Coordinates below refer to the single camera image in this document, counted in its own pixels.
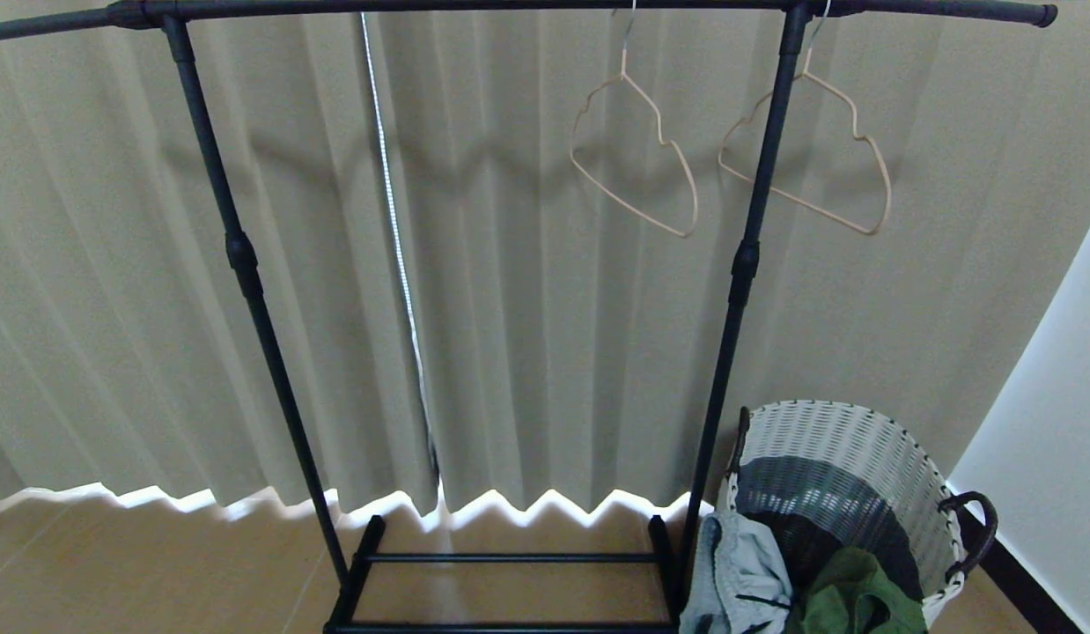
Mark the pink clothes hanger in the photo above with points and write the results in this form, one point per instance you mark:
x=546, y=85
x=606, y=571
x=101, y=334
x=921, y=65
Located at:
x=623, y=66
x=807, y=63

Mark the beige curtain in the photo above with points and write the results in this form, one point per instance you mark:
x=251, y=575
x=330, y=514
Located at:
x=527, y=308

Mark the green long-sleeved shirt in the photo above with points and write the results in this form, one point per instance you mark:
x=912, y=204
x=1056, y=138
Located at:
x=853, y=599

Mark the pale grey shorts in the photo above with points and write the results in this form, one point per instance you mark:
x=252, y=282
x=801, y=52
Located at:
x=739, y=572

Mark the black clothes rack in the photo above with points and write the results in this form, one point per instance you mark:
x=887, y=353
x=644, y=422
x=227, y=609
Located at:
x=246, y=264

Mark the white laundry basket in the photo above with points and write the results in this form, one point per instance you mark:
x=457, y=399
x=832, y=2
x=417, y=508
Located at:
x=827, y=440

